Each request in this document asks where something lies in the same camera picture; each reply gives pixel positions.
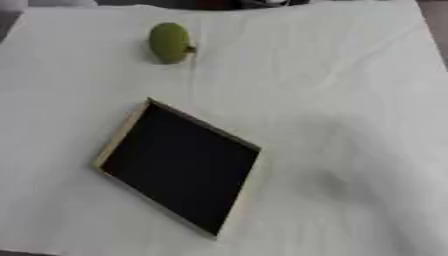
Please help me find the green toy fruit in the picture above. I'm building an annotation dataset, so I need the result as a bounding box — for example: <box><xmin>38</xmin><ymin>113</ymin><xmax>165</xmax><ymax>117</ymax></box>
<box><xmin>147</xmin><ymin>21</ymin><xmax>198</xmax><ymax>65</ymax></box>

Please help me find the tan cardboard box black inside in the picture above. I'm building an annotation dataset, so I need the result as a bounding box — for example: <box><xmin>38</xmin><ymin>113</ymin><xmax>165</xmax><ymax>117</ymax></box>
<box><xmin>91</xmin><ymin>96</ymin><xmax>263</xmax><ymax>238</ymax></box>

